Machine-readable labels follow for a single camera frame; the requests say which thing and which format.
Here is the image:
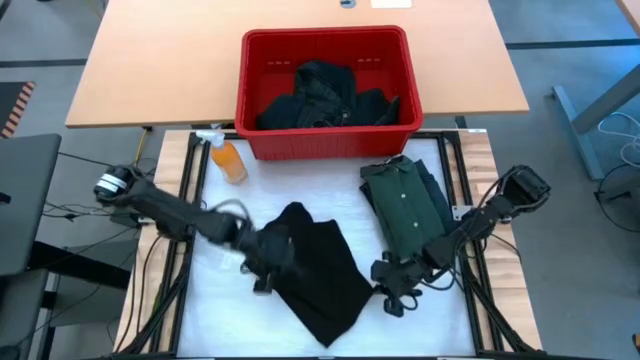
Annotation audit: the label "black trousers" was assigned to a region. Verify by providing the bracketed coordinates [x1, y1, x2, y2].
[252, 201, 375, 349]

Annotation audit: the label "green button shirt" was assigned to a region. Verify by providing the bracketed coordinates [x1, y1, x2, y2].
[359, 154, 449, 261]

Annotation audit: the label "dark denim jeans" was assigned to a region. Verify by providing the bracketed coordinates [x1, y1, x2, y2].
[257, 59, 401, 131]

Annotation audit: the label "dark grey office chair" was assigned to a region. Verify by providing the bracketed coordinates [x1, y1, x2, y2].
[0, 132, 132, 360]

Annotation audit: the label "black floor cable bundle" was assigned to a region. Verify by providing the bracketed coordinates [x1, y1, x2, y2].
[42, 149, 159, 227]

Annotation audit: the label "red plastic laundry basket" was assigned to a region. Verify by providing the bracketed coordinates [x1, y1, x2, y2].
[234, 24, 425, 162]

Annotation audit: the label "orange spray bottle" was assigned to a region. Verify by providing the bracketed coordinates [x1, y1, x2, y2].
[195, 130, 249, 186]

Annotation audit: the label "grey metal desk leg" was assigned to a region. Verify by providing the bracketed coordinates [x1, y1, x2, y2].
[551, 63, 640, 181]

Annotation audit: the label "yellow cable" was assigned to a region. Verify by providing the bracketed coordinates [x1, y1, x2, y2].
[131, 127, 151, 169]

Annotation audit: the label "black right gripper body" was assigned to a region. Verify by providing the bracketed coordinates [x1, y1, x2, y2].
[369, 249, 441, 319]

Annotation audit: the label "black aluminium table frame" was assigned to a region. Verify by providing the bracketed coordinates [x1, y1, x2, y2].
[112, 128, 544, 360]

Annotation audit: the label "light wooden desk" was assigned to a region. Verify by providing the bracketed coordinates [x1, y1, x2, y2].
[64, 0, 531, 130]

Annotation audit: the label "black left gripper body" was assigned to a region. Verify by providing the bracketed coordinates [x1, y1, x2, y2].
[238, 224, 299, 296]

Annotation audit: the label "white floor cable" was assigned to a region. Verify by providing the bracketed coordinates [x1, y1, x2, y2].
[597, 110, 640, 169]

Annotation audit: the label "dark navy shorts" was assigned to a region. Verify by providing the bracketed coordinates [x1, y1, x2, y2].
[360, 158, 459, 236]

